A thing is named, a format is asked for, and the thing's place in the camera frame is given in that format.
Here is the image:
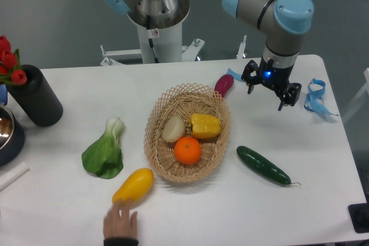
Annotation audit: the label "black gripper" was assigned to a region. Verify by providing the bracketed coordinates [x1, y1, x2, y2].
[241, 58, 302, 111]

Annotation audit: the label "yellow bell pepper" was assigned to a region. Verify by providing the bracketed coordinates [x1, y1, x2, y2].
[187, 113, 221, 139]

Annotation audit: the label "yellow squash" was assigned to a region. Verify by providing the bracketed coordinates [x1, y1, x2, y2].
[111, 168, 155, 204]

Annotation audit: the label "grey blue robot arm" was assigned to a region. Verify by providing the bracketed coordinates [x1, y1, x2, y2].
[103, 0, 314, 107]

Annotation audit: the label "black sleeve forearm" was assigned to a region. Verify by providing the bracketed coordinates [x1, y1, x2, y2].
[103, 237, 138, 246]

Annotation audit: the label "woven wicker basket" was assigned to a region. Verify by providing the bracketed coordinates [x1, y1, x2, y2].
[144, 83, 231, 183]

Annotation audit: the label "person's hand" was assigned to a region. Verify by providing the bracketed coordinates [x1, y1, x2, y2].
[103, 200, 138, 239]

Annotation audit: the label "purple eggplant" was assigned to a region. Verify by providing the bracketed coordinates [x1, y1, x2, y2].
[214, 74, 234, 97]

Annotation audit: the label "dark green cucumber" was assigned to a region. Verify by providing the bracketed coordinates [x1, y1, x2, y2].
[236, 146, 300, 186]

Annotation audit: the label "orange fruit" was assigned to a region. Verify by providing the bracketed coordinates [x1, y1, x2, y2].
[174, 137, 202, 165]

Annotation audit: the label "white onion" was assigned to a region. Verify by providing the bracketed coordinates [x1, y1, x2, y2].
[162, 116, 186, 143]

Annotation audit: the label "black device at table edge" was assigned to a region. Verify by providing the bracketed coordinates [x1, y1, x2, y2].
[348, 203, 368, 233]

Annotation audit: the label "green bok choy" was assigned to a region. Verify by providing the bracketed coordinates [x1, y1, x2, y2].
[81, 116, 125, 179]

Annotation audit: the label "black cylindrical vase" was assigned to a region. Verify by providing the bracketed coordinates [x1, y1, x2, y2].
[6, 65, 63, 127]

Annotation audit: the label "red tulip flowers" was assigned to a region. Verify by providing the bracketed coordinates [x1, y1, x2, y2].
[1, 35, 27, 86]

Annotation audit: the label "metal bowl dark rim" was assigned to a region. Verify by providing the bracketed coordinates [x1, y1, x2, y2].
[1, 105, 25, 166]

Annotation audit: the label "white flat stick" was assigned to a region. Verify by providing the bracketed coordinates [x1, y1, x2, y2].
[0, 162, 30, 191]

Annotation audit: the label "blue object left edge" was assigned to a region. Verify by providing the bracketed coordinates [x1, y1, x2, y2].
[0, 85, 8, 106]

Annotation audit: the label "blue ribbon strap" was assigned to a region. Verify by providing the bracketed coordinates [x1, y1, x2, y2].
[304, 78, 340, 120]

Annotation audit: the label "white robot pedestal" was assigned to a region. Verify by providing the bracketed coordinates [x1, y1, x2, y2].
[99, 21, 248, 67]

